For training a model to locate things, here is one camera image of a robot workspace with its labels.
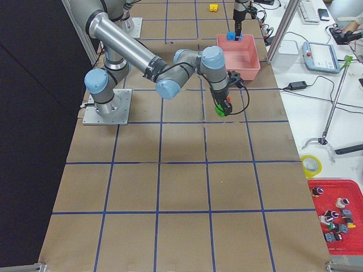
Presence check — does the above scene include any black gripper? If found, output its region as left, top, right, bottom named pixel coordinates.
left=214, top=21, right=242, bottom=117

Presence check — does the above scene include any blue toy block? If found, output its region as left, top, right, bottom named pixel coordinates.
left=226, top=32, right=236, bottom=41

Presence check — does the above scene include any yellow toy block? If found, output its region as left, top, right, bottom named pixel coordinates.
left=209, top=3, right=218, bottom=12

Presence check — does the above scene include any green toy block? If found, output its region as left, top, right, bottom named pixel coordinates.
left=214, top=104, right=225, bottom=117

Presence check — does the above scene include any pink plastic box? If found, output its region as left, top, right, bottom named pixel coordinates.
left=217, top=35, right=260, bottom=80

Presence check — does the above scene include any white cube device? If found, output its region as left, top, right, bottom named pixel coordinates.
left=272, top=40, right=299, bottom=74

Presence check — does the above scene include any white keyboard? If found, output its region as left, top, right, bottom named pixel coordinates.
left=298, top=0, right=320, bottom=24

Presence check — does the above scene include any black smartphone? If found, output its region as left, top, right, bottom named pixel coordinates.
left=318, top=8, right=330, bottom=22

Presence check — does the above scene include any black power adapter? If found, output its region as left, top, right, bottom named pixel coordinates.
left=288, top=81, right=308, bottom=91

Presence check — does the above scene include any blue teach pendant tablet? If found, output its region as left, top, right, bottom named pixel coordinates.
left=302, top=41, right=340, bottom=74

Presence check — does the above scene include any yellow tape roll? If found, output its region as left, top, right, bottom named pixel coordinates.
left=301, top=155, right=322, bottom=179

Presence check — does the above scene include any red parts tray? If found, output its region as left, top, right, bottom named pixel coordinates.
left=308, top=179, right=362, bottom=255

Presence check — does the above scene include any aluminium frame post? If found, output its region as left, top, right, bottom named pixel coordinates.
left=265, top=0, right=300, bottom=64

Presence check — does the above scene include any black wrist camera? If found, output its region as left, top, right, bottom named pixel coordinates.
left=227, top=71, right=244, bottom=88

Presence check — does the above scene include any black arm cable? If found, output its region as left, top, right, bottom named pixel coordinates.
left=226, top=83, right=250, bottom=116

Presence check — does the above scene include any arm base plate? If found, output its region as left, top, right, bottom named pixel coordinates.
left=120, top=17, right=143, bottom=39
left=82, top=88, right=132, bottom=125

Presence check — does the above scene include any green handled reacher grabber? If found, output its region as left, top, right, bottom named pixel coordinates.
left=302, top=55, right=353, bottom=163

